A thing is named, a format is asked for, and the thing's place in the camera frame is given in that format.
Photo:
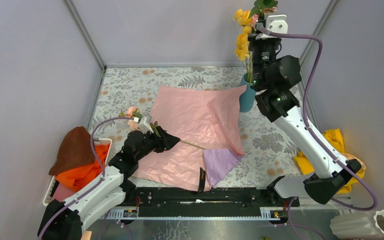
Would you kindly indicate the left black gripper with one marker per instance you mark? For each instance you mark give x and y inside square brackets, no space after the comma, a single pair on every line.
[165,142]

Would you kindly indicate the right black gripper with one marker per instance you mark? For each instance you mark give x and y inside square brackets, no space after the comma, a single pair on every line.
[253,41]

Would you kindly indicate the teal cylindrical vase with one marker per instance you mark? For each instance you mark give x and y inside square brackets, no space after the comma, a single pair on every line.
[247,98]

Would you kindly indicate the black ribbon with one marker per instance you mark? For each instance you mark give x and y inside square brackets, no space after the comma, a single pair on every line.
[202,180]

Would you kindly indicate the yellow cloth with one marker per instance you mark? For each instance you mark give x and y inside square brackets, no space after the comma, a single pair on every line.
[335,138]

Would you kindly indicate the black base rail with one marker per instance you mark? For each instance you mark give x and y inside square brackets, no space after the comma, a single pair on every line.
[219,202]

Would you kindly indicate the floral patterned table mat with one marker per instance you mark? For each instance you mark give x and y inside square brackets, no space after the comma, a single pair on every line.
[269,152]

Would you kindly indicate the deep pink rose stem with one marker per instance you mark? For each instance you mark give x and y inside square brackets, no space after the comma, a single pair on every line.
[255,18]

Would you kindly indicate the purple wrapping paper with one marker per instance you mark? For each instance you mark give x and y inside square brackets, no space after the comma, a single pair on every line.
[218,163]

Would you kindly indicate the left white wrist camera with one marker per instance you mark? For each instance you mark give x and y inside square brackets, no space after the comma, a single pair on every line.
[143,124]

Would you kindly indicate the white ribbed vase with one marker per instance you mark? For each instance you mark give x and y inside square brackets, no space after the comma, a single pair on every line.
[361,225]

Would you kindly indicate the white plastic basket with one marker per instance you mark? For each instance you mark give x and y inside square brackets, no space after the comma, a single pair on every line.
[52,189]

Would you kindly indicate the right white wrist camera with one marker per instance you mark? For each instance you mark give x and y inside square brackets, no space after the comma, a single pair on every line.
[274,23]

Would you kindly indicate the yellow flower stems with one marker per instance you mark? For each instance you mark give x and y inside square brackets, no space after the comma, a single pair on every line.
[242,44]

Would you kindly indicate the orange cloth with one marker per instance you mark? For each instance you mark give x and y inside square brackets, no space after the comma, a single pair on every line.
[77,178]

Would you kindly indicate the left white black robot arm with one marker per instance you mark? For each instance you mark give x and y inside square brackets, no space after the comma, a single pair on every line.
[70,218]

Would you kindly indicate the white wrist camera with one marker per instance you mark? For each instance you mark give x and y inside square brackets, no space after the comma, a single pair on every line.
[143,124]
[274,23]

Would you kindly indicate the brown cloth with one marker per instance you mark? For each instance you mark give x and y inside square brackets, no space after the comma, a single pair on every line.
[74,151]

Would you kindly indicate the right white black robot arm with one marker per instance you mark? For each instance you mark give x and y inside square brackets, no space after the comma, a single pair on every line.
[332,170]

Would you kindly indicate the pink wrapping paper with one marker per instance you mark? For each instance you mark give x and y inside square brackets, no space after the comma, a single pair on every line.
[203,120]

